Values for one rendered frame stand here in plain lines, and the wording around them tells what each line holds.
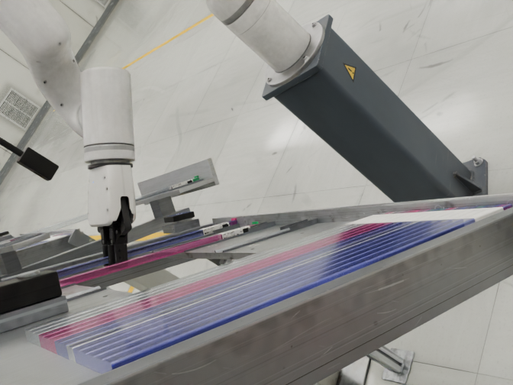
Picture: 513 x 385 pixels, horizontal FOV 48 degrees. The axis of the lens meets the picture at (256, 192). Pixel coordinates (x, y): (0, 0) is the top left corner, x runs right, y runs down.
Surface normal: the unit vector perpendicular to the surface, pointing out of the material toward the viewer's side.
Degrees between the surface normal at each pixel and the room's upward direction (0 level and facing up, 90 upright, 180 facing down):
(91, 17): 90
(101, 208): 32
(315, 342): 90
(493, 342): 0
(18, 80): 90
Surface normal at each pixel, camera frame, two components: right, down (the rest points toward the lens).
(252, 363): 0.60, -0.08
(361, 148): -0.22, 0.80
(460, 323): -0.70, -0.52
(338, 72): 0.68, -0.28
